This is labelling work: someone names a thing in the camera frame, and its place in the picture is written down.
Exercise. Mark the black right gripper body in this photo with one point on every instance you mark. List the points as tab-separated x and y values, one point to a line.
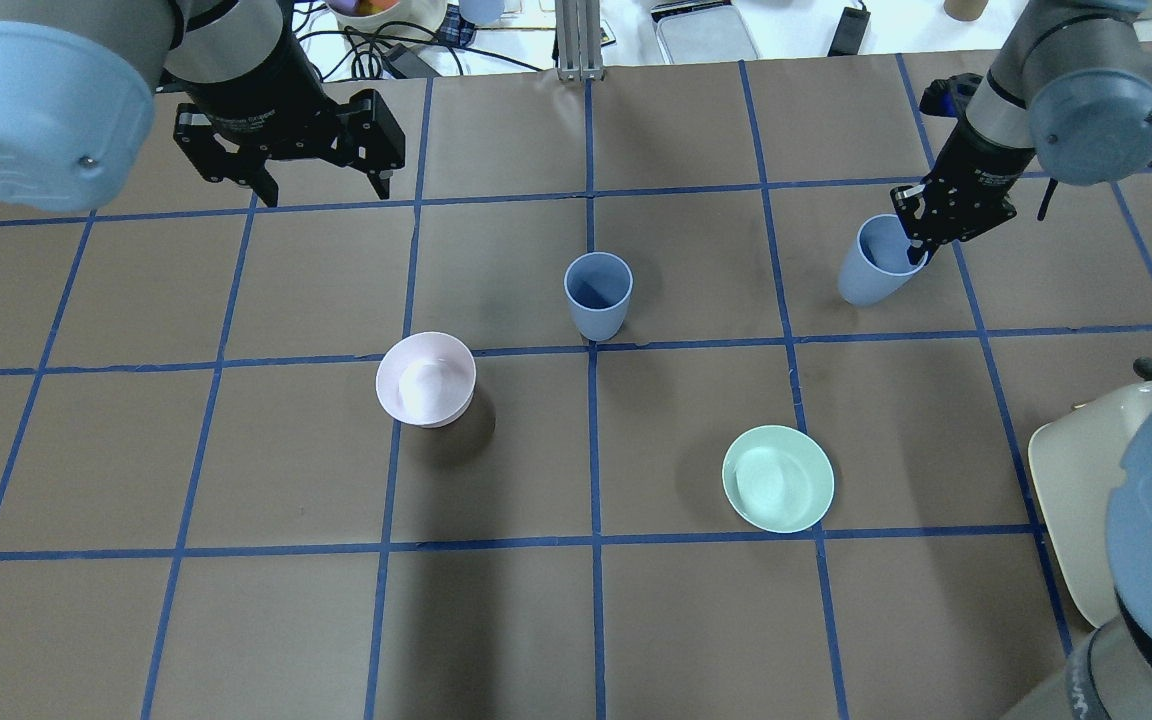
979	165

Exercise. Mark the pink bowl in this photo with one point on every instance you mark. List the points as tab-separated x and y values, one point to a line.
426	380

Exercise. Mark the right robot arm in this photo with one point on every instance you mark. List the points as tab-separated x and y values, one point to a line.
1027	193

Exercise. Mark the green bowl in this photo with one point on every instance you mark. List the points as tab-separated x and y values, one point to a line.
778	479

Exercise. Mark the grey digital scale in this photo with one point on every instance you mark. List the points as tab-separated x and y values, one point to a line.
701	32

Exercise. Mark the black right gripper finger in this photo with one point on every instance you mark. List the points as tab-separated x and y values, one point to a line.
914	252

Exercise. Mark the blue cup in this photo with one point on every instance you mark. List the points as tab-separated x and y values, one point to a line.
598	288
875	265

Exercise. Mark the aluminium frame post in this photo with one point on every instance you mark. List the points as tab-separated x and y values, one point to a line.
579	41

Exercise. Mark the white toaster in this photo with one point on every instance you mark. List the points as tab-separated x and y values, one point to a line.
1075	465

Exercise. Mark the black power adapter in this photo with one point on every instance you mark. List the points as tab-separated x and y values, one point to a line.
850	31

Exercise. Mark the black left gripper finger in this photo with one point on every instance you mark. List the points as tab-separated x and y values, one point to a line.
380	178
263	184

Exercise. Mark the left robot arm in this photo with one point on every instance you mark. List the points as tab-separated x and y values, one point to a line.
77	83

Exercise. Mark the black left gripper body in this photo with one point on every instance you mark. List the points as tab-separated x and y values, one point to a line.
254	92

